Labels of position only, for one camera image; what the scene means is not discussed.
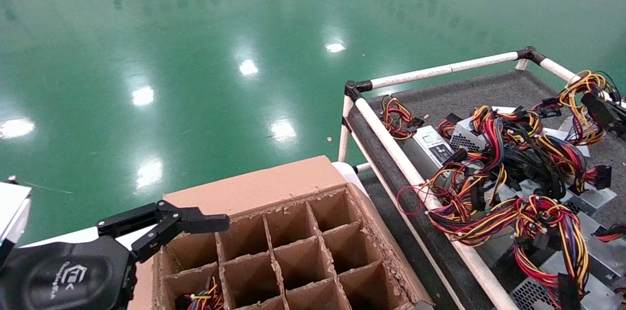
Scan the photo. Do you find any silver power supply printed label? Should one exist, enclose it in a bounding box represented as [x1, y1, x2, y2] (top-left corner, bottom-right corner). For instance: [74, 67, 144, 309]
[412, 126, 458, 168]

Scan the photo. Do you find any wire bundle with white tie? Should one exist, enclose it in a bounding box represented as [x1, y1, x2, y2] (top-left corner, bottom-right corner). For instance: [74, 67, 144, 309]
[185, 276, 225, 310]

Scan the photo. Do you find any pale grey power supply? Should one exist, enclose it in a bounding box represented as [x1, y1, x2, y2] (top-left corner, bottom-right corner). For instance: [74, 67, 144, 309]
[489, 179, 546, 203]

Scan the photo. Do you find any long striped cable bundle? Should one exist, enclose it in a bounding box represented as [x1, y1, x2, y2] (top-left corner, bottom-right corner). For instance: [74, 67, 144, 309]
[429, 195, 591, 310]

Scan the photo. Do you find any grey power supply unit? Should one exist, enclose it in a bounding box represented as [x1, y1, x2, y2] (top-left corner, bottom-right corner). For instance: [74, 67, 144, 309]
[540, 70, 623, 158]

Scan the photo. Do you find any red black cable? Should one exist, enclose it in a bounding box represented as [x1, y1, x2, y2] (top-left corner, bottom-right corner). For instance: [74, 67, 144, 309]
[593, 223, 626, 243]

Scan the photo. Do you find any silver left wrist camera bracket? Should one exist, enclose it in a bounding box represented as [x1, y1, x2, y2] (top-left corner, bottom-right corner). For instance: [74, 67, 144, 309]
[0, 182, 33, 257]

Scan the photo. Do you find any silver power supply perforated side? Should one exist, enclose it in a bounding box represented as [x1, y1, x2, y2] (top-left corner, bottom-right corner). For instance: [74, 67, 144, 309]
[449, 117, 490, 152]

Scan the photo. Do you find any small silver power supply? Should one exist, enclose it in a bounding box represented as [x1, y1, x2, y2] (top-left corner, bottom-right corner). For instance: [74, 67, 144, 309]
[562, 188, 618, 216]

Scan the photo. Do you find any small yellow red cable bundle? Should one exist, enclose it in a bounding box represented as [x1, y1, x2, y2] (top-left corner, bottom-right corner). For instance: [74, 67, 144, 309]
[380, 96, 425, 141]

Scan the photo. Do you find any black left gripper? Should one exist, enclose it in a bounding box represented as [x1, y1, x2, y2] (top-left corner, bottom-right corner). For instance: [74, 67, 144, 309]
[0, 201, 230, 310]

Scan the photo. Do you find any brown cardboard box with dividers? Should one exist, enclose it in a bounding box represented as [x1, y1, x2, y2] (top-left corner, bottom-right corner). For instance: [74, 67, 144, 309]
[128, 155, 434, 310]

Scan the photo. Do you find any large red yellow cable tangle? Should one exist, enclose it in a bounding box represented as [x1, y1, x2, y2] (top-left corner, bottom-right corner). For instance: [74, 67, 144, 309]
[396, 104, 563, 213]

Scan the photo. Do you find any silver power supply mesh vent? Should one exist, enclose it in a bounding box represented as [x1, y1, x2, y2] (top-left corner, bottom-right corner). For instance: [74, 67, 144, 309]
[510, 250, 626, 310]

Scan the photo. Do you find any silver power supply flat lid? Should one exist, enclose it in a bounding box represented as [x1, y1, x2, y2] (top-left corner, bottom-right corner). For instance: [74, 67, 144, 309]
[580, 212, 626, 282]

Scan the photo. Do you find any cable bundle with black connector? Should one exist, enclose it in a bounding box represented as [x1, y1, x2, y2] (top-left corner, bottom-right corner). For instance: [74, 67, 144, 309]
[543, 134, 613, 194]

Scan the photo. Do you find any white pipe cart frame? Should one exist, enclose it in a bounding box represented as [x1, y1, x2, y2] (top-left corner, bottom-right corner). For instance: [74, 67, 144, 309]
[337, 47, 626, 310]

